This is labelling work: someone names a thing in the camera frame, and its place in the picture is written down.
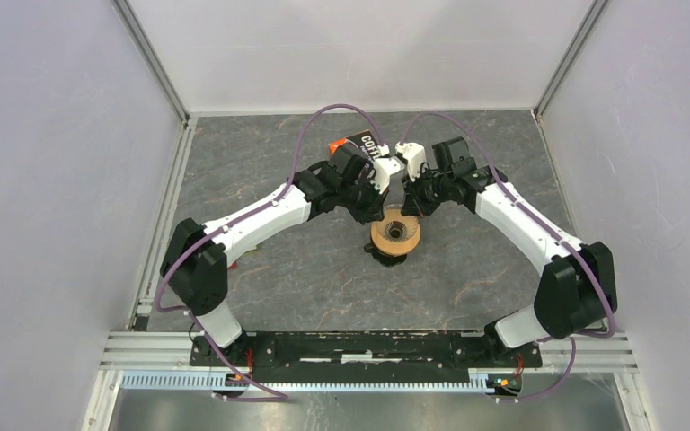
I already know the clear glass dripper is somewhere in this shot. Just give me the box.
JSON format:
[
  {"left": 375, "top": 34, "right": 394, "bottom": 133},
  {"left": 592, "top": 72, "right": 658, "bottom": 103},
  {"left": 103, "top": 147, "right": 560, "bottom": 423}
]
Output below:
[{"left": 377, "top": 204, "right": 420, "bottom": 242}]

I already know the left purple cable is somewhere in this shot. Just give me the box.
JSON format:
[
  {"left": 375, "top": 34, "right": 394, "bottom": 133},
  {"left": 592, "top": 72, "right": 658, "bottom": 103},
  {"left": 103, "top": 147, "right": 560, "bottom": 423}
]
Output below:
[{"left": 154, "top": 103, "right": 389, "bottom": 402}]

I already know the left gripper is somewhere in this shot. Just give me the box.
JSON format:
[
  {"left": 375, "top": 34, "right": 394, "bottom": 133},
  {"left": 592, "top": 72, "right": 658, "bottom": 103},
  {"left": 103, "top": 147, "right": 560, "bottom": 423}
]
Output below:
[{"left": 337, "top": 170, "right": 390, "bottom": 225}]

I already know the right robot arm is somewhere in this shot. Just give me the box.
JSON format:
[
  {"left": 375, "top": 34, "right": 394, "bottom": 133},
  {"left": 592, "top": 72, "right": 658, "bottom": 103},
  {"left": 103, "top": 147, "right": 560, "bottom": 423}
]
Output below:
[{"left": 395, "top": 136, "right": 617, "bottom": 366}]

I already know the wooden ring holder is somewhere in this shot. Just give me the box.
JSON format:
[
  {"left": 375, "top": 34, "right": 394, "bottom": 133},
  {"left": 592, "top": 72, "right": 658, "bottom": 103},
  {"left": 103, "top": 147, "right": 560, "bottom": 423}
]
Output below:
[{"left": 370, "top": 204, "right": 421, "bottom": 257}]

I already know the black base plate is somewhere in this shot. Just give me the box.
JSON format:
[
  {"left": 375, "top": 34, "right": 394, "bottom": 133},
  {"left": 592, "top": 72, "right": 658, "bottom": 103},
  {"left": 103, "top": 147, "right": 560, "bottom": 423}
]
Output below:
[{"left": 190, "top": 330, "right": 543, "bottom": 383}]

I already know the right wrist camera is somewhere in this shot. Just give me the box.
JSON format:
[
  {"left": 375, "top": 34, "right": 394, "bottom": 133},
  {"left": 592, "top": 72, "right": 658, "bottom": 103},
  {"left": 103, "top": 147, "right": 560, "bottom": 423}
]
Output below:
[{"left": 395, "top": 142, "right": 427, "bottom": 182}]

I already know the colourful block stack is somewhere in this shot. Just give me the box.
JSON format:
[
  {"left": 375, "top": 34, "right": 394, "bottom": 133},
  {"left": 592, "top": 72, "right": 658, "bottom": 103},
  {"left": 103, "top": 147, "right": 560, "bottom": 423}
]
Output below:
[{"left": 228, "top": 245, "right": 259, "bottom": 270}]

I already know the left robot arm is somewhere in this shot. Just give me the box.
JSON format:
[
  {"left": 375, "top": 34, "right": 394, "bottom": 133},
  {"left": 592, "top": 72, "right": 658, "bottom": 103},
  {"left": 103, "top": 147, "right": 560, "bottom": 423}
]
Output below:
[{"left": 155, "top": 145, "right": 402, "bottom": 366}]

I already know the coffee filter box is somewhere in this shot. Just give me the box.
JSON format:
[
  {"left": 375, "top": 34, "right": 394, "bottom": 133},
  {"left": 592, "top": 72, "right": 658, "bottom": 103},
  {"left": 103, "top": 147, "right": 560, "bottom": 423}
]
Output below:
[{"left": 328, "top": 130, "right": 383, "bottom": 159}]

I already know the aluminium frame rail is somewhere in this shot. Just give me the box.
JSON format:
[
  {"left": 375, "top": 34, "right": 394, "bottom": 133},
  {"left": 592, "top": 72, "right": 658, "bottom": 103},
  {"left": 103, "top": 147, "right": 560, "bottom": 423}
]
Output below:
[{"left": 80, "top": 115, "right": 199, "bottom": 430}]

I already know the purple cable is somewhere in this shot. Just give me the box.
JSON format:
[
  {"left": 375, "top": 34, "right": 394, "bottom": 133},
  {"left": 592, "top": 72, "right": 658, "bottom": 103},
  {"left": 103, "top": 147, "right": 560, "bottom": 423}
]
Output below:
[
  {"left": 398, "top": 111, "right": 618, "bottom": 404},
  {"left": 154, "top": 103, "right": 389, "bottom": 402}
]

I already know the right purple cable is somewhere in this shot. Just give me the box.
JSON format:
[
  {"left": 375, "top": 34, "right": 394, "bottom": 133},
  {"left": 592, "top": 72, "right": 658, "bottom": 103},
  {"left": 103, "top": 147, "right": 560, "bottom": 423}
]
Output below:
[{"left": 398, "top": 111, "right": 618, "bottom": 404}]

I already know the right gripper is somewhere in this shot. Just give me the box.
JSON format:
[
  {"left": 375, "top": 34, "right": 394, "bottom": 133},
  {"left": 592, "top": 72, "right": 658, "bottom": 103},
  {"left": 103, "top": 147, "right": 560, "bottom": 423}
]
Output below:
[{"left": 400, "top": 167, "right": 451, "bottom": 221}]

